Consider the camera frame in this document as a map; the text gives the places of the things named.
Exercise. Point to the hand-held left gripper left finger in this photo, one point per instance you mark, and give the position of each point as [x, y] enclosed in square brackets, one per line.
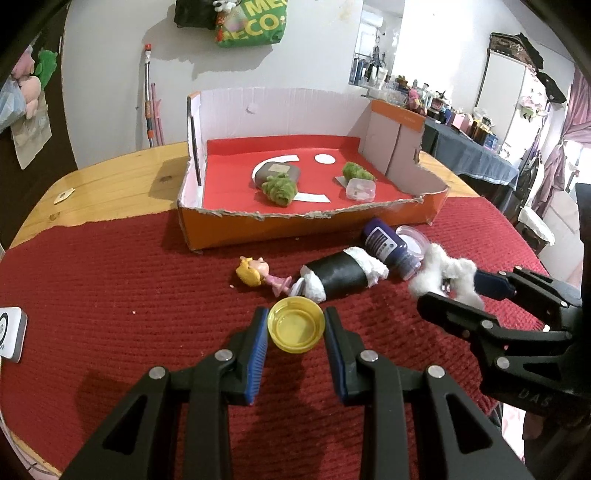
[256, 355]

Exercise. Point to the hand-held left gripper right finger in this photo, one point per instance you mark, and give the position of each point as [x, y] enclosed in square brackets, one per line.
[337, 355]

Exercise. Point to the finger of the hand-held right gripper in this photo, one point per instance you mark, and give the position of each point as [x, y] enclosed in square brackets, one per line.
[452, 314]
[494, 281]

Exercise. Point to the white fuzzy star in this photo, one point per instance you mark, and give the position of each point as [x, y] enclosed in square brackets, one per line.
[461, 277]

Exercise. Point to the yellow plastic cap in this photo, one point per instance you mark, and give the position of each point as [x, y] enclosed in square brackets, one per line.
[295, 325]

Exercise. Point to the black roll with white ends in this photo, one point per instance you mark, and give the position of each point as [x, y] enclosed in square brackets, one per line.
[339, 274]

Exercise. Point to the blonde doll figurine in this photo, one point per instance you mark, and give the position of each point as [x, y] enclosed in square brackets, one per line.
[251, 272]

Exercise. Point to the clear plastic lid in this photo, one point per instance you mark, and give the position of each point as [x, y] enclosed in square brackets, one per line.
[415, 237]

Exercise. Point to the purple paint bottle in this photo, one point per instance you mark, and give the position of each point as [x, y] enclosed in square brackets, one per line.
[385, 242]

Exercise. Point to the orange cardboard box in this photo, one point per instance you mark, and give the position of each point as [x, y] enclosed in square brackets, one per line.
[240, 230]

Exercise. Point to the clear square plastic container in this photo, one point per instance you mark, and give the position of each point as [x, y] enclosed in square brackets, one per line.
[360, 189]

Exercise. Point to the large green fuzzy toy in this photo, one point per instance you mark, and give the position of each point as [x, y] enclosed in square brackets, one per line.
[279, 191]

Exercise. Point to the small green fuzzy toy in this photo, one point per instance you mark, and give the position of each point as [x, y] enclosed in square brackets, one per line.
[358, 171]

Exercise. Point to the grey square case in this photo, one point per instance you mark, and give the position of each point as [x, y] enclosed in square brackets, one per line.
[272, 170]

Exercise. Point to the white lace cushion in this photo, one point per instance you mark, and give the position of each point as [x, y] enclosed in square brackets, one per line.
[535, 224]

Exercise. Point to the table with dark blue cloth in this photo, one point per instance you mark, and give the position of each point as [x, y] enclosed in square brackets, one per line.
[471, 157]

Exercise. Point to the red knitted cloth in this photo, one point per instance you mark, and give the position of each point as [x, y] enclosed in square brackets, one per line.
[115, 286]

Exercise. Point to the clutter of bottles and boxes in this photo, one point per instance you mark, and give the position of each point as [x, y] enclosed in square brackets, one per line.
[443, 110]

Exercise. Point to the pink curtain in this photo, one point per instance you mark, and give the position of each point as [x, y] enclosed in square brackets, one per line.
[572, 120]

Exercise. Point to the white cabinet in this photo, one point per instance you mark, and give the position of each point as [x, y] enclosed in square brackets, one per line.
[508, 83]

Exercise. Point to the white square charger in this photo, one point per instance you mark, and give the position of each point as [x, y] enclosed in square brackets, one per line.
[11, 334]

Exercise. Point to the small pale tag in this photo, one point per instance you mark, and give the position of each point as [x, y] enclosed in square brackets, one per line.
[64, 196]

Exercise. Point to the pink stick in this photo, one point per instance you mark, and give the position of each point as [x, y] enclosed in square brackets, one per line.
[158, 120]

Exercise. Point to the metal pole with orange tip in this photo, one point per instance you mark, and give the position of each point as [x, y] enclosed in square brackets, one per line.
[147, 97]

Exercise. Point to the brown paper bag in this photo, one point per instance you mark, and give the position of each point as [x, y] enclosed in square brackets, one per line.
[32, 138]

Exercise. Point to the green shopping bag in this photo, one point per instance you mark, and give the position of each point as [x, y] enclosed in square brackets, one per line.
[254, 25]

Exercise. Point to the pink plush toy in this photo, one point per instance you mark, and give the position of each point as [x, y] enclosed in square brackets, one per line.
[32, 94]
[23, 62]

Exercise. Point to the black bag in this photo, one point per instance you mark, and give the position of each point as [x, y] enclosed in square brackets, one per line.
[194, 14]

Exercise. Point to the black and white plush toy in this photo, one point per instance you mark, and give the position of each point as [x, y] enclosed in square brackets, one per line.
[224, 4]

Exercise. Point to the translucent plastic bag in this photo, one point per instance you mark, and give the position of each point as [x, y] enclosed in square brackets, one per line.
[9, 104]

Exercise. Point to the green plush toy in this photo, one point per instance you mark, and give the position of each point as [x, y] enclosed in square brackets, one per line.
[46, 67]

